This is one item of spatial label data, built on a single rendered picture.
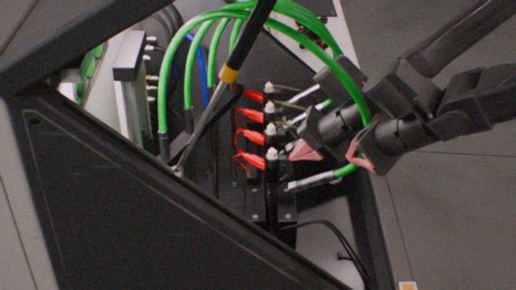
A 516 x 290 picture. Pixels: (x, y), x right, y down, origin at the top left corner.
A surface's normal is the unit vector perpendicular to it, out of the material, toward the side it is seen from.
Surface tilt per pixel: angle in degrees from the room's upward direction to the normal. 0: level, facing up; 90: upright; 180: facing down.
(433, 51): 58
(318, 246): 0
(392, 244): 0
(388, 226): 0
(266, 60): 90
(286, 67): 90
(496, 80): 36
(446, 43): 62
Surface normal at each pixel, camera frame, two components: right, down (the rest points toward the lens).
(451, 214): 0.00, -0.81
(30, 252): 0.01, 0.59
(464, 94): -0.57, -0.74
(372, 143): 0.42, -0.23
